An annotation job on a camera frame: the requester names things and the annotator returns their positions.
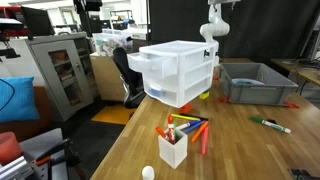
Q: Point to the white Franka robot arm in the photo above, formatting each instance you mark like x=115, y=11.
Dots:
x=213, y=30

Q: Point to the orange sofa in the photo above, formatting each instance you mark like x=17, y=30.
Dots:
x=45, y=106

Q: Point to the white blue disc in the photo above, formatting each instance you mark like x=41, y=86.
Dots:
x=248, y=81

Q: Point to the grey metal cabinet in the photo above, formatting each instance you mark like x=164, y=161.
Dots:
x=43, y=86

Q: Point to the blue cushion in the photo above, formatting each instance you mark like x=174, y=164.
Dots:
x=18, y=100

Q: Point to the yellow marker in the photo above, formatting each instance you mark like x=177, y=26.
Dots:
x=185, y=117

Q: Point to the white stationery holder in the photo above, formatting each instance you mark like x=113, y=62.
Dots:
x=173, y=153

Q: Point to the black curtain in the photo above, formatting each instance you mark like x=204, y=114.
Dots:
x=266, y=26

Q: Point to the white plastic drawer unit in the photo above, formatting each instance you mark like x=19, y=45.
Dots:
x=186, y=66

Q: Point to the yellow toy block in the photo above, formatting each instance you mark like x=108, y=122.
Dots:
x=204, y=95

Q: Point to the orange toy block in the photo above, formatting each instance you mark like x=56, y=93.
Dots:
x=185, y=108

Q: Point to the clear plastic storage box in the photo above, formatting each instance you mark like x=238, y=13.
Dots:
x=110, y=43

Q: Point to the pink marker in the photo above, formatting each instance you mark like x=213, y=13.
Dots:
x=204, y=141

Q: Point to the light wooden cabinet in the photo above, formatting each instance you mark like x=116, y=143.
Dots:
x=106, y=80

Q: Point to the grey metal cart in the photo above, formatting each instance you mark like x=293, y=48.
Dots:
x=36, y=143

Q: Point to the red clamp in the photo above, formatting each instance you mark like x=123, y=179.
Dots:
x=291, y=105
x=224, y=99

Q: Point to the blue plastic item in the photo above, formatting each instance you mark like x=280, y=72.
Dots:
x=154, y=93

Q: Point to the black marker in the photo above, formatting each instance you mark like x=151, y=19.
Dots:
x=201, y=117

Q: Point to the black office chair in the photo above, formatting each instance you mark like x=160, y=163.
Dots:
x=131, y=80

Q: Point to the grey plastic bin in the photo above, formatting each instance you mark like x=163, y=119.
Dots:
x=253, y=94

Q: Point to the red marker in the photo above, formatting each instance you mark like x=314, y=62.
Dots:
x=171, y=131

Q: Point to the red plastic cup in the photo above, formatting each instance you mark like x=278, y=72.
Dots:
x=8, y=148

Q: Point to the yellow floor mat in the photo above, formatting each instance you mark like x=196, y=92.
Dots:
x=111, y=115

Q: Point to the orange marker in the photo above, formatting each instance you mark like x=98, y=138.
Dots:
x=199, y=132
x=160, y=131

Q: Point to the small white cup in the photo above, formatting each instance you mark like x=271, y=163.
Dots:
x=148, y=173

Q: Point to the wooden side table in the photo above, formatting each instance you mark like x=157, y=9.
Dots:
x=306, y=73

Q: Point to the black mount piece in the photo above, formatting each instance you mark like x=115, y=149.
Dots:
x=300, y=174

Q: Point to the blue white marker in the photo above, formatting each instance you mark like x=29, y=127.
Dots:
x=183, y=126

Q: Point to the black monitor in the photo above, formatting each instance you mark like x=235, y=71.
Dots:
x=38, y=21

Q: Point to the green white marker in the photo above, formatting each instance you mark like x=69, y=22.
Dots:
x=271, y=125

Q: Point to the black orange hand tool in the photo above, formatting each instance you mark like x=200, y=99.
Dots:
x=53, y=151

